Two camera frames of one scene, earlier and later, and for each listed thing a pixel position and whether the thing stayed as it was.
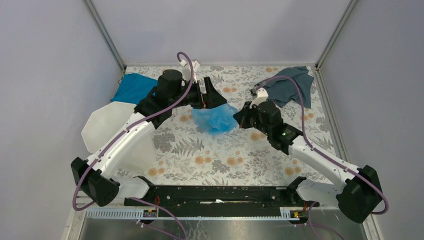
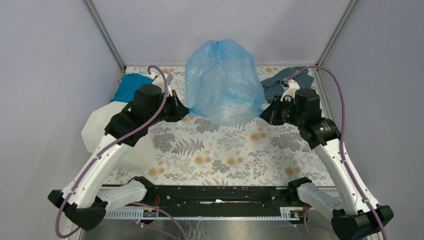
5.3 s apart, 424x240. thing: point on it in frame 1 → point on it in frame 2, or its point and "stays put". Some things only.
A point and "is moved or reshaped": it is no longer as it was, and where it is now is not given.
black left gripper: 212,98 → 179,110
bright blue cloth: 133,87 stays put
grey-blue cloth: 286,92 stays put
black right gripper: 242,116 → 269,114
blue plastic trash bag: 216,120 is moved or reshaped
